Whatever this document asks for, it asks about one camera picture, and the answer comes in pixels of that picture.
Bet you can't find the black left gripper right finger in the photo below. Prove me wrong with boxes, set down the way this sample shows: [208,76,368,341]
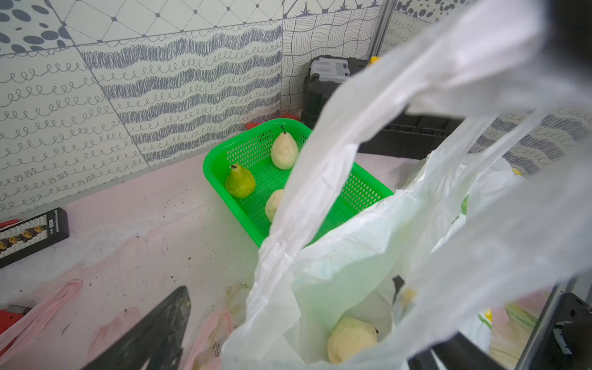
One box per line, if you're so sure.
[407,332,504,370]

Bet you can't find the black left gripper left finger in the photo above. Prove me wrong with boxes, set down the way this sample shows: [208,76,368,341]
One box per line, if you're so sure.
[85,286,191,370]

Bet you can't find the black smartphone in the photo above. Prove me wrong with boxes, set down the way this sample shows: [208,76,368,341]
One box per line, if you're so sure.
[0,208,69,268]

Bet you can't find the pale beige pear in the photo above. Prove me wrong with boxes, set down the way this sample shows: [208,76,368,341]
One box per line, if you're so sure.
[265,189,284,223]

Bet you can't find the yellow-green small pear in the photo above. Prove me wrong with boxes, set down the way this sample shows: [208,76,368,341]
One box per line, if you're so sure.
[225,164,256,199]

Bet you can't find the black toolbox yellow latch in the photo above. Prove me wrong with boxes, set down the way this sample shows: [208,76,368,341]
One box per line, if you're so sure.
[300,55,466,161]

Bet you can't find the green plastic basket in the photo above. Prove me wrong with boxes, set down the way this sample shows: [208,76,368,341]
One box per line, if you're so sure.
[203,118,393,246]

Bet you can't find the pink plastic bag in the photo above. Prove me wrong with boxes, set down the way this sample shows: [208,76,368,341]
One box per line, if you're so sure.
[1,275,245,369]

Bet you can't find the red plastic bag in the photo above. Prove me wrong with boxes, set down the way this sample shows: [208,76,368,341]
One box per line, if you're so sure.
[244,113,302,130]

